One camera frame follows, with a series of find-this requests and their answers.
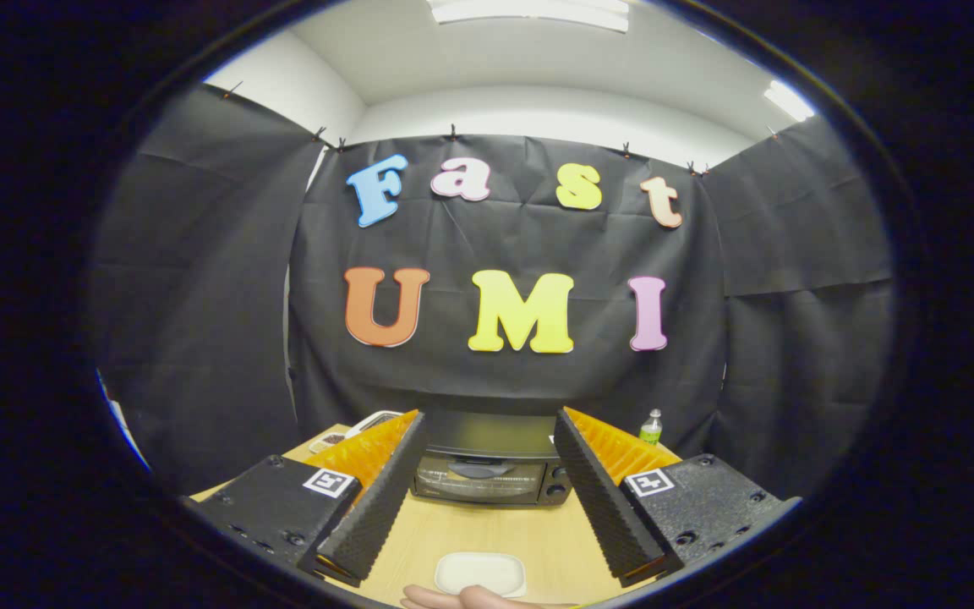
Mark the white rectangular plate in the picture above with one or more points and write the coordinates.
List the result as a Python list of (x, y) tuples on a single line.
[(480, 572)]

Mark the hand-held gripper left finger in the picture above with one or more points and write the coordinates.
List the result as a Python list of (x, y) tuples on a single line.
[(377, 503)]

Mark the green label drink bottle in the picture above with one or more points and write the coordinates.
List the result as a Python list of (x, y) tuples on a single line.
[(650, 429)]

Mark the black toaster oven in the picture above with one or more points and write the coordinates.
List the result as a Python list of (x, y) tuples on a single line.
[(487, 436)]

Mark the white pop-up toaster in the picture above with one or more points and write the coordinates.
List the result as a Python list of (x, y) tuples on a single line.
[(369, 420)]

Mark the wide ceiling light panel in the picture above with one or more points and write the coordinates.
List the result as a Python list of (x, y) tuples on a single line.
[(529, 12)]

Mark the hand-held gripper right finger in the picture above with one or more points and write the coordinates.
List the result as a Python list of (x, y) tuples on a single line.
[(601, 499)]

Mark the small ceiling light panel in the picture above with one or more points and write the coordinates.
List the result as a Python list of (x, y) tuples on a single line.
[(789, 101)]

